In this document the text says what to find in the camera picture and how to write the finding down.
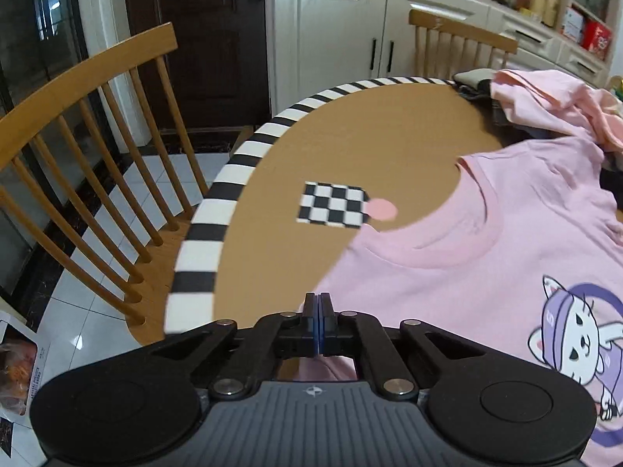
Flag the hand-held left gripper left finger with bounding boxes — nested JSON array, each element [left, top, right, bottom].
[[151, 292, 320, 397]]

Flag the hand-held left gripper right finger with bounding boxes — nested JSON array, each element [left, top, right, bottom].
[[320, 292, 487, 397]]

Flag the pink printed t-shirt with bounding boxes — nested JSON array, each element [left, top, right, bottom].
[[294, 137, 623, 467]]

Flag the checkerboard marker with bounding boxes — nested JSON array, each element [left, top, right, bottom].
[[298, 181, 371, 228]]

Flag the pink round sticker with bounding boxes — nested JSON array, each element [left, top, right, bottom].
[[366, 198, 397, 221]]

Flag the beige cloth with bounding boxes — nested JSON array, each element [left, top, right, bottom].
[[452, 69, 492, 89]]

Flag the white cabinet unit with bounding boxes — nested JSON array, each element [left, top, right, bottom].
[[265, 0, 623, 118]]

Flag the printed cardboard box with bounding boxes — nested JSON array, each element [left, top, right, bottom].
[[0, 309, 52, 416]]

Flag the dark wooden door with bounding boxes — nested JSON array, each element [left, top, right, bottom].
[[121, 0, 271, 147]]

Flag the wooden spindle chair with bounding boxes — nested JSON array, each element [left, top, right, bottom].
[[408, 9, 519, 81], [0, 22, 210, 346]]

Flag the bamboo containers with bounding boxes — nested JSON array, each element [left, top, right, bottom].
[[528, 0, 558, 27]]

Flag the white red box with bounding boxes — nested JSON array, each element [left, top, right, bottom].
[[562, 7, 585, 40]]

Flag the red gift box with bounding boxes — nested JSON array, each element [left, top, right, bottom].
[[581, 19, 613, 54]]

